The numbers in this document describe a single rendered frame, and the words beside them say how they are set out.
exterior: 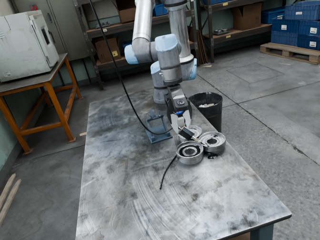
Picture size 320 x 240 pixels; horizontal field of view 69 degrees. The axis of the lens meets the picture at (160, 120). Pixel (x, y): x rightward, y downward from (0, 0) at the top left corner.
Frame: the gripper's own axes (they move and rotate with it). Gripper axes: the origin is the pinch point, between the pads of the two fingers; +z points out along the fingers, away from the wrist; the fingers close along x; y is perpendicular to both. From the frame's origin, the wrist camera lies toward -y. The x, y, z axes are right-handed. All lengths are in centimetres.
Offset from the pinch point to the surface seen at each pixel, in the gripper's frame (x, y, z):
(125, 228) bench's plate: 27.1, -26.1, 13.7
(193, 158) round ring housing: -0.3, -9.0, 7.9
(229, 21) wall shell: -221, 403, -26
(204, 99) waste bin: -56, 137, 36
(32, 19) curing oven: 92, 198, -72
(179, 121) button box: -3.5, 19.1, 4.0
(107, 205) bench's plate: 32.3, -15.6, 12.4
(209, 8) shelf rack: -155, 338, -53
